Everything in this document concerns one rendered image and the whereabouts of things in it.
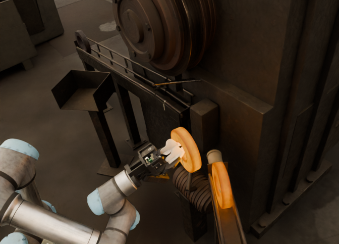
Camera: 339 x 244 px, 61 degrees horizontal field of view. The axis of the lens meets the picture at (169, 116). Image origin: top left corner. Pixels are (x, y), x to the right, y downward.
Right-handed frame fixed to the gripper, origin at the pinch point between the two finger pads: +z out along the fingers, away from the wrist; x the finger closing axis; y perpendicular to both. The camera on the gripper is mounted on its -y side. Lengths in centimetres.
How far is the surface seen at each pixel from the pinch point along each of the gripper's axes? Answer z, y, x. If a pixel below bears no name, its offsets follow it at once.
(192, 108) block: 12.5, -9.1, 19.8
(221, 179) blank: 3.2, -7.7, -13.5
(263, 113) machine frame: 28.8, -5.7, -3.9
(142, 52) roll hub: 7.9, 14.6, 37.4
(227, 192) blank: 2.4, -10.0, -17.0
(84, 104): -29, -19, 79
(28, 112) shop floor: -90, -67, 184
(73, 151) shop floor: -64, -73, 111
